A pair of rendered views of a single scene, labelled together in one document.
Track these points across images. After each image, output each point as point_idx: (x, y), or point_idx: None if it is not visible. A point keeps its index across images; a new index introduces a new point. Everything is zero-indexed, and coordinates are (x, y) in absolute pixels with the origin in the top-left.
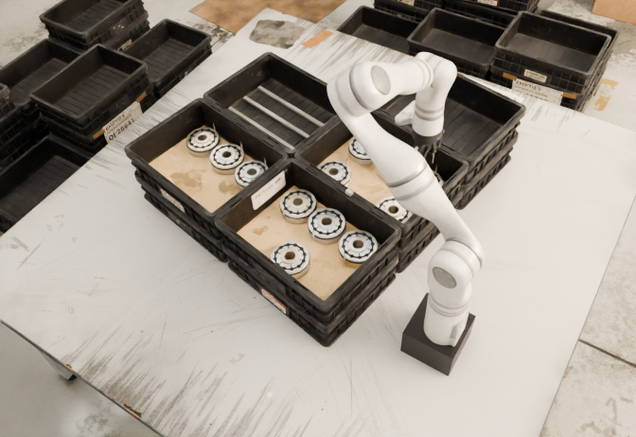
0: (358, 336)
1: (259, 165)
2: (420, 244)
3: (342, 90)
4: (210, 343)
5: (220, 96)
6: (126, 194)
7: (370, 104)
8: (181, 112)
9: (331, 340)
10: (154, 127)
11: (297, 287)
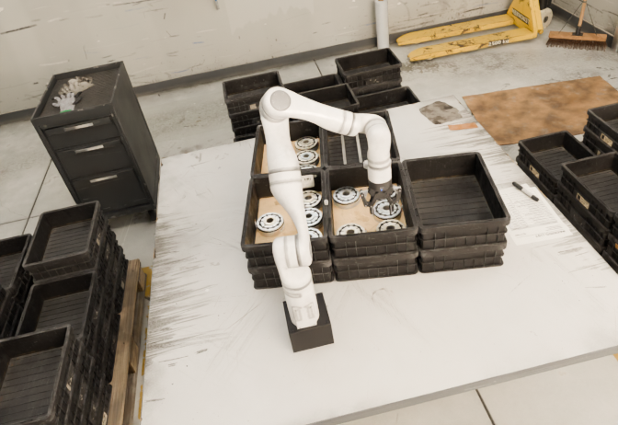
0: (277, 296)
1: None
2: (360, 269)
3: (261, 98)
4: (212, 249)
5: None
6: None
7: (267, 112)
8: (303, 120)
9: (260, 286)
10: None
11: (242, 230)
